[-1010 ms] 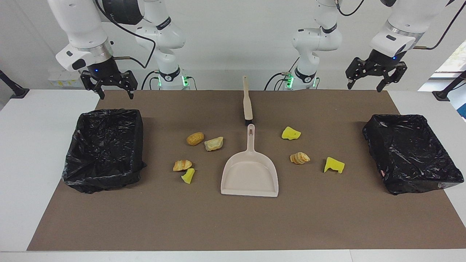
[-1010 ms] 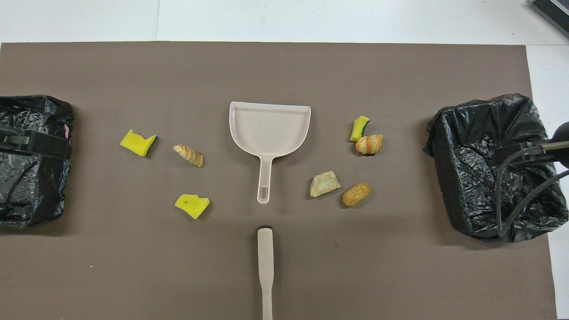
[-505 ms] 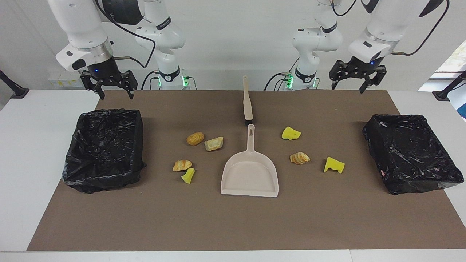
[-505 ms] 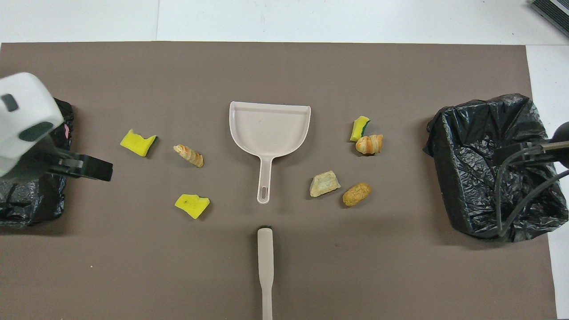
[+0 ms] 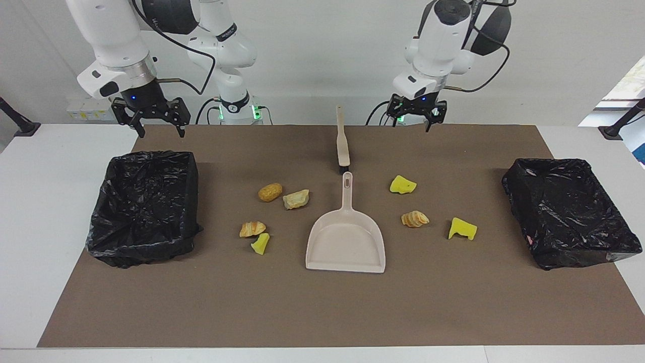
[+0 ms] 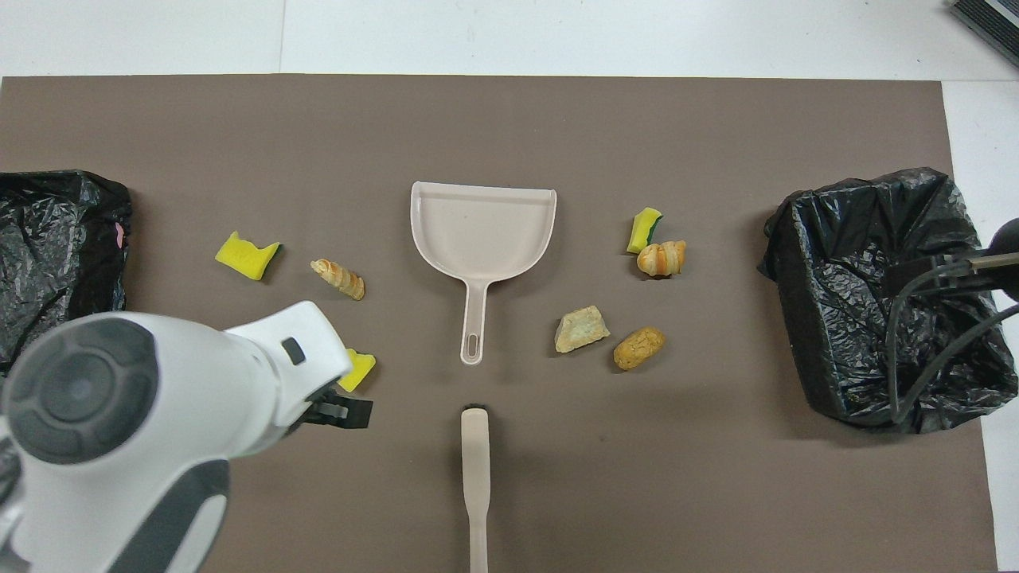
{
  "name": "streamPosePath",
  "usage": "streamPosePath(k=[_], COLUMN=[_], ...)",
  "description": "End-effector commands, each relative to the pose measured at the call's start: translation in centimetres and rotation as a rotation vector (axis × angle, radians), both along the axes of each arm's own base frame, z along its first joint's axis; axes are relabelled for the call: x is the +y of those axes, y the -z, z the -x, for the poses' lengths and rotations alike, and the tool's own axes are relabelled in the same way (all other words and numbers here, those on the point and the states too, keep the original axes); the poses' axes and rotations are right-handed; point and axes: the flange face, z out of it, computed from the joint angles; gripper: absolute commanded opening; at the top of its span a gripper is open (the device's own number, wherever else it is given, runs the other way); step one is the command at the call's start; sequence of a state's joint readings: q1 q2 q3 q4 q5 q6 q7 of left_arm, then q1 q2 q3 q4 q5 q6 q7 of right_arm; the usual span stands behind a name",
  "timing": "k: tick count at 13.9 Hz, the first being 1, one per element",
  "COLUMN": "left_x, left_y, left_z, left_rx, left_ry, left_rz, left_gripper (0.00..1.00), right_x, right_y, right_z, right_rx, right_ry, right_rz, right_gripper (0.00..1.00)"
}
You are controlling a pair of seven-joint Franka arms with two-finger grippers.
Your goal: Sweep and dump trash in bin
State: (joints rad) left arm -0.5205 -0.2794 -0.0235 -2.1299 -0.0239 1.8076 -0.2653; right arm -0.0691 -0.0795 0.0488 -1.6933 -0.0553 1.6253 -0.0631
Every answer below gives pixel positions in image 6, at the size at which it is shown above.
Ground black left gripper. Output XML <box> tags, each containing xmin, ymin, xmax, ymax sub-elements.
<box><xmin>299</xmin><ymin>388</ymin><xmax>374</xmax><ymax>431</ymax></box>

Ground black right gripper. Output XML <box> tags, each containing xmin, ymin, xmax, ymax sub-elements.
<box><xmin>888</xmin><ymin>219</ymin><xmax>1019</xmax><ymax>302</ymax></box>

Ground beige hand brush black bristles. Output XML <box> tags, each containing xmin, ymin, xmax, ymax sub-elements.
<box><xmin>460</xmin><ymin>404</ymin><xmax>491</xmax><ymax>573</ymax></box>

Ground striped shell-shaped pastry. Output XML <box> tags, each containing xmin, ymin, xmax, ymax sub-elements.
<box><xmin>310</xmin><ymin>258</ymin><xmax>366</xmax><ymax>302</ymax></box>

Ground notched yellow sponge piece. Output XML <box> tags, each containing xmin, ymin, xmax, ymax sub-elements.
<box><xmin>214</xmin><ymin>231</ymin><xmax>282</xmax><ymax>281</ymax></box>

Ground beige plastic dustpan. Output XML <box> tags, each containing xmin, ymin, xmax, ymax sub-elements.
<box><xmin>410</xmin><ymin>181</ymin><xmax>558</xmax><ymax>367</ymax></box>

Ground pale torn bread chunk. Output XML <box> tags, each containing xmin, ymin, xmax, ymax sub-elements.
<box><xmin>554</xmin><ymin>305</ymin><xmax>612</xmax><ymax>354</ymax></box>

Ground golden croissant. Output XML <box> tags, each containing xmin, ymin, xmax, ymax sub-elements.
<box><xmin>637</xmin><ymin>240</ymin><xmax>687</xmax><ymax>278</ymax></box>

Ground small yellow green sponge piece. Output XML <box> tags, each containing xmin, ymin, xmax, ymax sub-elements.
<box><xmin>626</xmin><ymin>207</ymin><xmax>664</xmax><ymax>255</ymax></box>

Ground brown oval bread roll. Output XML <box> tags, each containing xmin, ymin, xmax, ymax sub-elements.
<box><xmin>613</xmin><ymin>326</ymin><xmax>666</xmax><ymax>372</ymax></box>

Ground bin lined with black bag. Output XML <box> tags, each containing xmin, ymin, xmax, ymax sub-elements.
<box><xmin>758</xmin><ymin>167</ymin><xmax>1019</xmax><ymax>435</ymax></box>
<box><xmin>0</xmin><ymin>170</ymin><xmax>134</xmax><ymax>375</ymax></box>

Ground dark ribbed device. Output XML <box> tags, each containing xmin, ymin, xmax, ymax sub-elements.
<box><xmin>947</xmin><ymin>0</ymin><xmax>1019</xmax><ymax>68</ymax></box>

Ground brown table mat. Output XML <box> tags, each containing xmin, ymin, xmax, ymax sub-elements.
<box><xmin>0</xmin><ymin>75</ymin><xmax>1000</xmax><ymax>573</ymax></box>

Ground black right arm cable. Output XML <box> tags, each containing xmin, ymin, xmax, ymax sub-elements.
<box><xmin>885</xmin><ymin>253</ymin><xmax>1019</xmax><ymax>427</ymax></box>

